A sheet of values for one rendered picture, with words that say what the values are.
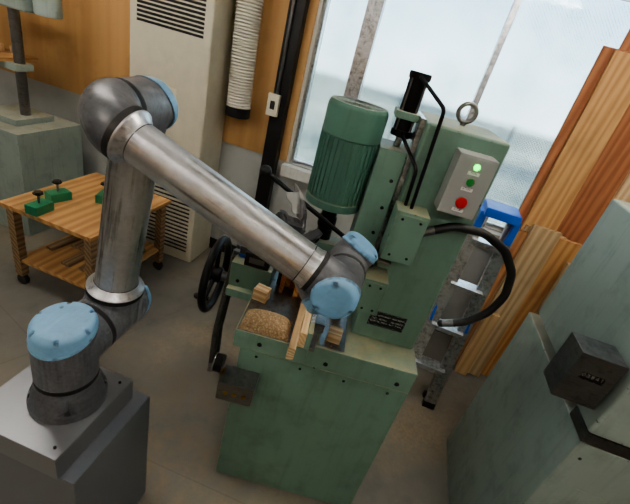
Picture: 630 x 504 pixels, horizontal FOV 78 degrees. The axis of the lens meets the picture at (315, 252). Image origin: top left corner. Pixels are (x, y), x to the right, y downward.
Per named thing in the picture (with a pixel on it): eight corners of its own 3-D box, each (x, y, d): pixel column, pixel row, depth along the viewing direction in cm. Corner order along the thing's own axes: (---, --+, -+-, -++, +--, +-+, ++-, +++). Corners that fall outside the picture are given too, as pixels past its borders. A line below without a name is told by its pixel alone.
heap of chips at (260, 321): (247, 309, 116) (249, 299, 114) (293, 321, 116) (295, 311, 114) (238, 328, 108) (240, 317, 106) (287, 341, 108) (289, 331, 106)
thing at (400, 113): (387, 129, 115) (407, 68, 107) (413, 137, 115) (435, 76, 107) (388, 135, 108) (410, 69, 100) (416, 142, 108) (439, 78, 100)
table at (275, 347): (256, 242, 163) (258, 230, 160) (326, 262, 163) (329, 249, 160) (199, 336, 110) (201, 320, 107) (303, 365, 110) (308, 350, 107)
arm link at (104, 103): (50, 64, 65) (372, 298, 70) (103, 64, 76) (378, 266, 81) (36, 122, 71) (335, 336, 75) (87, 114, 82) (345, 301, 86)
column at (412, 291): (353, 296, 153) (419, 109, 118) (407, 311, 153) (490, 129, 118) (350, 333, 133) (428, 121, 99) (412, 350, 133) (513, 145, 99)
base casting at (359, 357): (270, 277, 167) (274, 259, 162) (400, 313, 167) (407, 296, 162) (239, 347, 127) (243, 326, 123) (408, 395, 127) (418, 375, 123)
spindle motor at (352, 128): (309, 187, 132) (332, 91, 117) (359, 201, 132) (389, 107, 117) (300, 206, 116) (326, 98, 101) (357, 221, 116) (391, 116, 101)
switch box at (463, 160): (433, 202, 108) (456, 146, 101) (467, 212, 108) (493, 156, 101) (436, 210, 103) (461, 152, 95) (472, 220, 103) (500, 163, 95)
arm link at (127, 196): (66, 333, 112) (84, 62, 76) (109, 300, 127) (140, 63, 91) (113, 356, 111) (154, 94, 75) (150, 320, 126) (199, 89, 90)
